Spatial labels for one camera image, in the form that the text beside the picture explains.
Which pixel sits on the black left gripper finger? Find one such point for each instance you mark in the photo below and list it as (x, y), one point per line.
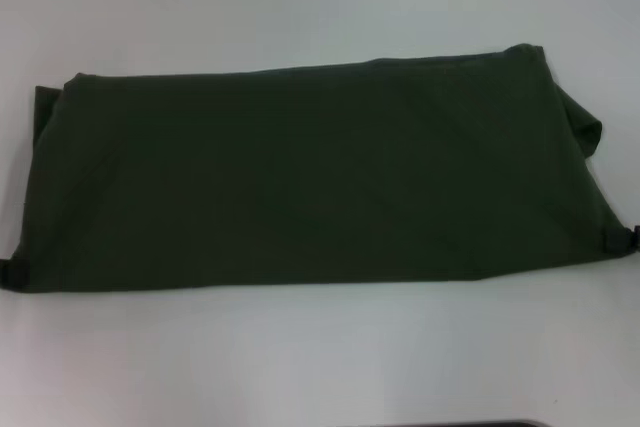
(14, 273)

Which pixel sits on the dark green FREE t-shirt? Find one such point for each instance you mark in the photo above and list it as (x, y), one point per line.
(320, 172)

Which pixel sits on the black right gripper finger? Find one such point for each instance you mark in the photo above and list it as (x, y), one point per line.
(636, 236)
(617, 246)

